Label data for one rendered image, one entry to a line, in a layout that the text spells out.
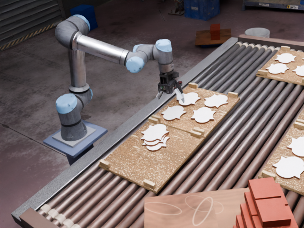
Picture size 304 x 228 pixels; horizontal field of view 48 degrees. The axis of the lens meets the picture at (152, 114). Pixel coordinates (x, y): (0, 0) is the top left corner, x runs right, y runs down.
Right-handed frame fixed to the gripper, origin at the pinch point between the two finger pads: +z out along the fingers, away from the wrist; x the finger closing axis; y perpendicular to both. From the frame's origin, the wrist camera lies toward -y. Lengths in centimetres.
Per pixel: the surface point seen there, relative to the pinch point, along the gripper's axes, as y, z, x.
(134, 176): 51, 9, 2
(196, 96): -18.6, 7.5, 7.0
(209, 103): -13.4, 7.5, 16.9
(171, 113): 1.7, 7.6, -0.1
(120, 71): -200, 102, -169
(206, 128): 8.2, 8.8, 22.1
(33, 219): 87, 8, -26
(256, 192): 79, -29, 60
